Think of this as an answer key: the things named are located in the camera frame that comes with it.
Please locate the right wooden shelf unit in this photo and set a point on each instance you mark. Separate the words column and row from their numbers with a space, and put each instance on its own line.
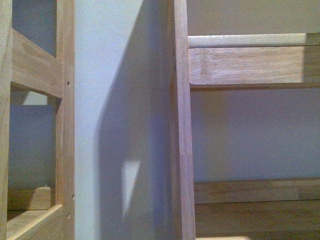
column 212, row 62

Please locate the wooden shelf unit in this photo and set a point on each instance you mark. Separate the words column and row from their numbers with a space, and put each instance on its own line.
column 23, row 64
column 212, row 62

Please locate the left wooden shelf unit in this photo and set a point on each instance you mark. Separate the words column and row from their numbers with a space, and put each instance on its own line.
column 23, row 64

